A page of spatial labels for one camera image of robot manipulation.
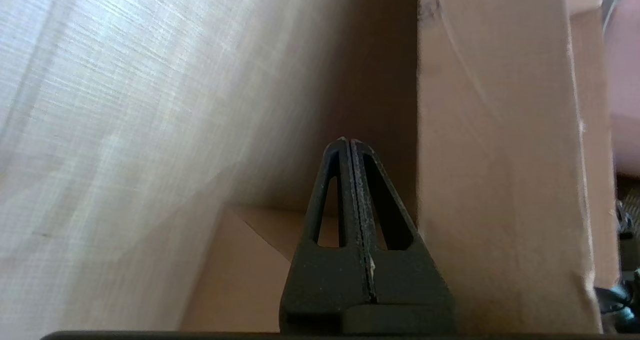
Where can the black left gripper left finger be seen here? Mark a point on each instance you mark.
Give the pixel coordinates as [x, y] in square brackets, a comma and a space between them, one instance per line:
[325, 280]

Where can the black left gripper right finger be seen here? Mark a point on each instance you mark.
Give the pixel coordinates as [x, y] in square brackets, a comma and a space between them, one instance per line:
[410, 280]

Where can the brown cardboard shoe box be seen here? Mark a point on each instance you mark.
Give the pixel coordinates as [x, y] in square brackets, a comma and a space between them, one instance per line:
[500, 155]

